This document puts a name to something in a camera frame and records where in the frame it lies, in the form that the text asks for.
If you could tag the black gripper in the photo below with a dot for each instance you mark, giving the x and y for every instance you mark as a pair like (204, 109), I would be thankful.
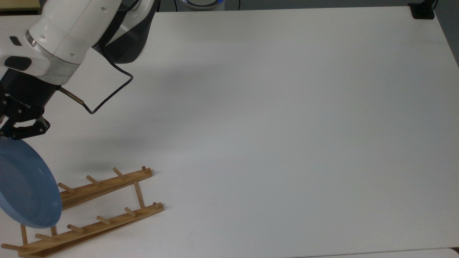
(25, 96)

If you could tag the wooden plate rack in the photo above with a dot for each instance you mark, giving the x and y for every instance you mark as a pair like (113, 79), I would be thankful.
(107, 223)

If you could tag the black clamp camera stand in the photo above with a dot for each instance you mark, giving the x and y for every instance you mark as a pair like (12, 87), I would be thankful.
(423, 12)

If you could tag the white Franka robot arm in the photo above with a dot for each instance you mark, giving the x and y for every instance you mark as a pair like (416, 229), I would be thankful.
(71, 25)

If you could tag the light wooden furniture panel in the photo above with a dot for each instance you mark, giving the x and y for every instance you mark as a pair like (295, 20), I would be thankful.
(18, 4)

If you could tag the blue plate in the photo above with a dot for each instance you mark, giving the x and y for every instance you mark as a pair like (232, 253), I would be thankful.
(25, 186)

